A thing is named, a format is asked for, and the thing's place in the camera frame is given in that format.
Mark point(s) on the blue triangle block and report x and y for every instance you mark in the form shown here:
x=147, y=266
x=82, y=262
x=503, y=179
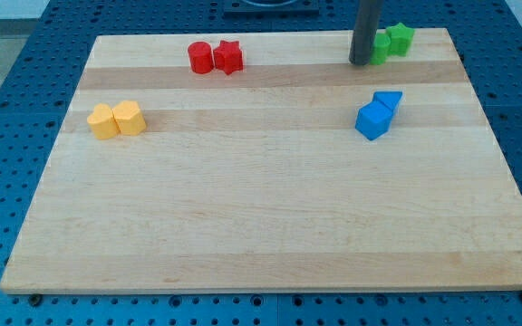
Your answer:
x=389, y=99

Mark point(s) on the wooden board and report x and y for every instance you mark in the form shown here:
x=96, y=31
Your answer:
x=258, y=181

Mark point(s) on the red star block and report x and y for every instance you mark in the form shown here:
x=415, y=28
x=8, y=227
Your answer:
x=228, y=57

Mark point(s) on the blue cube block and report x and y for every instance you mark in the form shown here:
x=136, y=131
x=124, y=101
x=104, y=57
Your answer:
x=373, y=120

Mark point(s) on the red cylinder block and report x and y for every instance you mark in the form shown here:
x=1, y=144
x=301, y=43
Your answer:
x=200, y=57

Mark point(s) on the yellow hexagon block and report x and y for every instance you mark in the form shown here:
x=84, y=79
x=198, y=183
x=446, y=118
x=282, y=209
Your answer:
x=129, y=118

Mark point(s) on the yellow heart block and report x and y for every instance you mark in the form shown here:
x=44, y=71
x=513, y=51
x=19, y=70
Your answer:
x=102, y=123

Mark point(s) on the green cylinder block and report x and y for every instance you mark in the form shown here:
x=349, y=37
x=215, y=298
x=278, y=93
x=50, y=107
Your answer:
x=380, y=49

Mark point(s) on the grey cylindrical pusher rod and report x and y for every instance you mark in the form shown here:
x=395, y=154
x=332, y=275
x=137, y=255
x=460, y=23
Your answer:
x=364, y=31

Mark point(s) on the green star block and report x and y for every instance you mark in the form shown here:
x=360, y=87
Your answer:
x=401, y=37

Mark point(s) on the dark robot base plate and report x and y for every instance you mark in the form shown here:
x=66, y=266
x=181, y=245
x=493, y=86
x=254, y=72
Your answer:
x=240, y=7

